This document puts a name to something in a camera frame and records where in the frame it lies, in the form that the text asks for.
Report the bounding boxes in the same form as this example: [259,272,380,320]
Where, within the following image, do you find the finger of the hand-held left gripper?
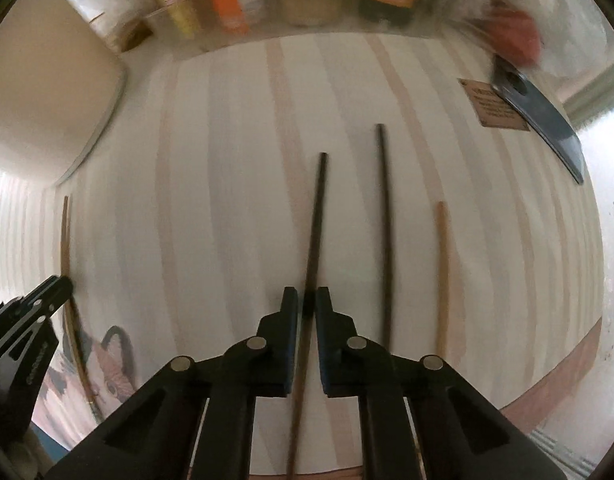
[0,276,73,357]

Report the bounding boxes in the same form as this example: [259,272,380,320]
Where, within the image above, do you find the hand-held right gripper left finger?
[47,286,301,480]

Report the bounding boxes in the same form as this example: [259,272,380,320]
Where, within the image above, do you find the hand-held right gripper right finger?
[314,286,563,480]

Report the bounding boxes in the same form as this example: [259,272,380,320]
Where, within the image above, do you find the dark chopstick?
[375,123,399,351]
[285,152,331,480]

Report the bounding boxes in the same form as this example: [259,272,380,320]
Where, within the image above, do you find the light wooden chopstick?
[60,195,98,408]
[434,201,451,358]

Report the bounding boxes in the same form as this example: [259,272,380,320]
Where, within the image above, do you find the striped cat print table mat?
[0,30,606,476]

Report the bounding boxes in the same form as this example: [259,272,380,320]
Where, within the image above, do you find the cream round utensil holder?
[0,0,126,187]

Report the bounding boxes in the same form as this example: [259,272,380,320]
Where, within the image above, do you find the brown card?
[458,77,531,132]

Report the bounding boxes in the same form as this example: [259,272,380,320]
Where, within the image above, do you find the window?
[580,10,614,411]

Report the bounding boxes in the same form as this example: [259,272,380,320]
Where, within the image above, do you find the clear plastic tray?
[142,0,458,52]

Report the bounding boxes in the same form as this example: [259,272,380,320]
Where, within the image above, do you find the dark blue smartphone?
[490,55,586,185]

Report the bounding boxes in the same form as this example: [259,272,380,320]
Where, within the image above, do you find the red round item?
[482,7,541,64]

